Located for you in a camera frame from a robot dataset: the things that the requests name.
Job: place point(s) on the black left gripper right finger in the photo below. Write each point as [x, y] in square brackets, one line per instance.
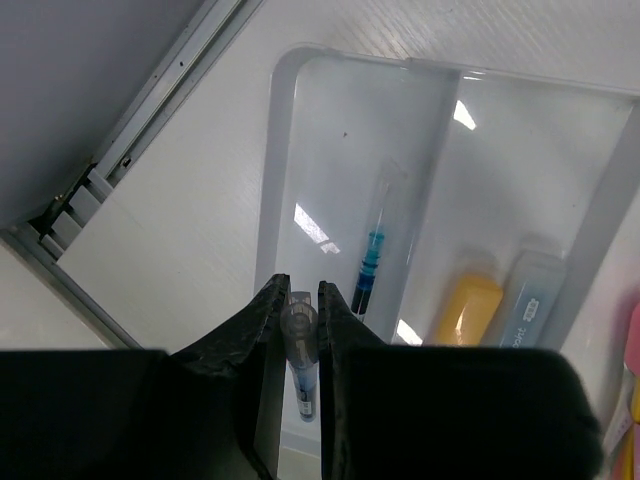
[403, 412]

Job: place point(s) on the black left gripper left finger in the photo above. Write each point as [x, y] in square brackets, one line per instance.
[212, 410]

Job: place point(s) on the yellow pink highlighter pen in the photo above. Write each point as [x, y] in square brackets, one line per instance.
[470, 299]

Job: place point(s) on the pink sticky notes tube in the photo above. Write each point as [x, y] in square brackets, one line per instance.
[621, 441]

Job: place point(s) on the white divided plastic tray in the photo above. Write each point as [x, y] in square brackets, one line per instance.
[490, 159]

